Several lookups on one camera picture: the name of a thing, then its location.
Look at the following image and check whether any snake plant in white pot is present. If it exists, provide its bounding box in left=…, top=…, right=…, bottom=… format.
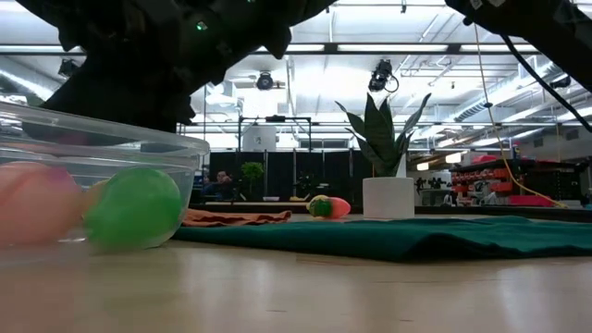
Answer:
left=335, top=92, right=432, bottom=221

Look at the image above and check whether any black partition wall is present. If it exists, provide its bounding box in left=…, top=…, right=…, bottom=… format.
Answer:
left=208, top=149, right=372, bottom=205

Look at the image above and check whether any white box unit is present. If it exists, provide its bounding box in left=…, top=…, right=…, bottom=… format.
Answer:
left=241, top=125, right=278, bottom=154

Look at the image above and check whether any black overhead camera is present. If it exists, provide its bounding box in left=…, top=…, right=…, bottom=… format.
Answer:
left=367, top=58, right=401, bottom=94

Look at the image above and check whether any clear plastic tupperware container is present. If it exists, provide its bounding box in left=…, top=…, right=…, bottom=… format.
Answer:
left=0, top=100, right=211, bottom=253

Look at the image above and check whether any dark teal cloth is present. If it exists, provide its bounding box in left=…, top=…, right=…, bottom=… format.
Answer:
left=173, top=215, right=592, bottom=264

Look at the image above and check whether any green toy lime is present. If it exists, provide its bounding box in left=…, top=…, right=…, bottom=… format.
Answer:
left=82, top=166, right=183, bottom=253

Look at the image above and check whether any orange toy carrot green top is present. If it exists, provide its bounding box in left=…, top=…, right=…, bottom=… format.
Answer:
left=307, top=195, right=352, bottom=220

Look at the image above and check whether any yellow hanging cable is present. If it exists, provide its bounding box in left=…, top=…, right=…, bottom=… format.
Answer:
left=473, top=22, right=571, bottom=210

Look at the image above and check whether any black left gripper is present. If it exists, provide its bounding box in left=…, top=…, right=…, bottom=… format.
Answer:
left=40, top=59, right=207, bottom=134

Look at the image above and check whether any orange cloth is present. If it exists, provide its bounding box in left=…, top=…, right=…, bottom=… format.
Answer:
left=181, top=207, right=293, bottom=228

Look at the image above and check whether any small green tree plant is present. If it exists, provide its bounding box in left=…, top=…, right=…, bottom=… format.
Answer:
left=240, top=161, right=265, bottom=201

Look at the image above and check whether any peach toy ball fruit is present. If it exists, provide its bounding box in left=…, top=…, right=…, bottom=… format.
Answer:
left=0, top=160, right=85, bottom=247

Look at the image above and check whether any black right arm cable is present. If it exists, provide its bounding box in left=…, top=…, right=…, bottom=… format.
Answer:
left=499, top=34, right=592, bottom=134

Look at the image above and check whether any person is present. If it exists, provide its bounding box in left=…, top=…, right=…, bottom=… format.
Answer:
left=201, top=169, right=235, bottom=202

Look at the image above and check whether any round black lamp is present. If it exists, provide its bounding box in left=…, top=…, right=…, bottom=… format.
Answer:
left=254, top=70, right=276, bottom=92

